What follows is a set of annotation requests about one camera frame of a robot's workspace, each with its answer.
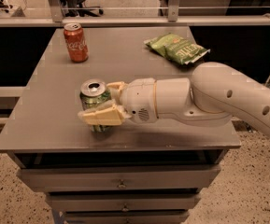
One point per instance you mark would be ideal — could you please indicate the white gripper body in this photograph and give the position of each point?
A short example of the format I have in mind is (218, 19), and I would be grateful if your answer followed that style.
(139, 97)

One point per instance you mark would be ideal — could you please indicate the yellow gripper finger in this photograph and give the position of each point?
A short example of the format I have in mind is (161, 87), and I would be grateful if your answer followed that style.
(108, 113)
(116, 88)

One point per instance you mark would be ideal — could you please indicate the green soda can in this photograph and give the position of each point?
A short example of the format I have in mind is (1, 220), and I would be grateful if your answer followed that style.
(94, 100)

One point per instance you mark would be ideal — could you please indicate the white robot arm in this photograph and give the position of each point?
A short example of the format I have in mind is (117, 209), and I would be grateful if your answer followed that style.
(209, 96)

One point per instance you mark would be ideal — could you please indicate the red coke can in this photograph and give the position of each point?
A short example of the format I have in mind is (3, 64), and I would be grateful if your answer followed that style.
(75, 42)

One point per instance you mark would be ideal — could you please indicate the green chip bag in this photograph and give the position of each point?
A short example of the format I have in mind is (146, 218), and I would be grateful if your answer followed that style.
(176, 48)

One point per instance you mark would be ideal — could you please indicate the grey drawer cabinet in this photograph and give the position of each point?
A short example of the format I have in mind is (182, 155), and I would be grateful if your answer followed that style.
(44, 131)

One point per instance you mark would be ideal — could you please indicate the grey metal railing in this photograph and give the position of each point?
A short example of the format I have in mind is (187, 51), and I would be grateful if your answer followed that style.
(50, 13)

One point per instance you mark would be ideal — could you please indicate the middle grey drawer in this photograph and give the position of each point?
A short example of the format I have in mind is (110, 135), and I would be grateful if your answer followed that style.
(123, 202)

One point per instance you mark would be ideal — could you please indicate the grey drawer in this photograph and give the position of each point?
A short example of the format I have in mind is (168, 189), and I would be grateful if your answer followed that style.
(132, 217)
(119, 178)
(123, 202)

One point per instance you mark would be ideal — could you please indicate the top grey drawer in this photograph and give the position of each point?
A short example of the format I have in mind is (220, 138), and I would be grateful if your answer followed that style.
(119, 178)

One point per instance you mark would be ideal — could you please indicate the bottom grey drawer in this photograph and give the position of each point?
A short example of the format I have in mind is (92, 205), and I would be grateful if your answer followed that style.
(132, 217)

